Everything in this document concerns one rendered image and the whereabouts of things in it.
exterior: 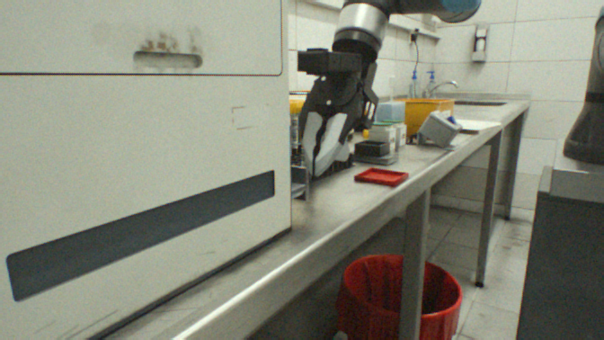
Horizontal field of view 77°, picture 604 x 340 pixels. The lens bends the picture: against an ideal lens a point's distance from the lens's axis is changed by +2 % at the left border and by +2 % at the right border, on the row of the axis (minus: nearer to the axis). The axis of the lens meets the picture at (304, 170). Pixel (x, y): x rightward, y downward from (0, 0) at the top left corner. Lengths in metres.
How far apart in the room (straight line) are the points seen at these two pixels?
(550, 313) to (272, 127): 0.54
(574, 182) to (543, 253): 0.13
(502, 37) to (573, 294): 2.56
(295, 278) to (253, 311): 0.06
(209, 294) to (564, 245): 0.53
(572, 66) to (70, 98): 3.00
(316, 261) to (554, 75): 2.81
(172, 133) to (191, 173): 0.03
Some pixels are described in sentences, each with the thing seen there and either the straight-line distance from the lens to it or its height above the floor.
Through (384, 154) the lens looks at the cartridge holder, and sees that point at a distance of 0.76.
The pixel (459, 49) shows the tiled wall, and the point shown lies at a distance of 3.18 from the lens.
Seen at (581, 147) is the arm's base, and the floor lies 0.94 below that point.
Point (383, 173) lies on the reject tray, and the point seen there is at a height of 0.88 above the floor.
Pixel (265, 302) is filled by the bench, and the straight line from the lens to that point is 0.34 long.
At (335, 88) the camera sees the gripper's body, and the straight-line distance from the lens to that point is 0.54.
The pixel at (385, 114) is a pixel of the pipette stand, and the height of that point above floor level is 0.95.
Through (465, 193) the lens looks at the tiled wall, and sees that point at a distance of 3.27.
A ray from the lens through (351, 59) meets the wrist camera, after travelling 0.54.
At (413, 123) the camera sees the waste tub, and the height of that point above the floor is 0.92.
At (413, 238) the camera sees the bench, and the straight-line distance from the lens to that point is 0.87.
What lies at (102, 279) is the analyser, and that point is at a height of 0.92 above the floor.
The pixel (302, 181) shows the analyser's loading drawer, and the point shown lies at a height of 0.92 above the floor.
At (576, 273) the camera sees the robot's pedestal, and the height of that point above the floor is 0.75.
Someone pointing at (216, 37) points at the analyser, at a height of 1.07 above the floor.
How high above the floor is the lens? 1.04
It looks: 14 degrees down
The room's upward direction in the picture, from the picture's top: straight up
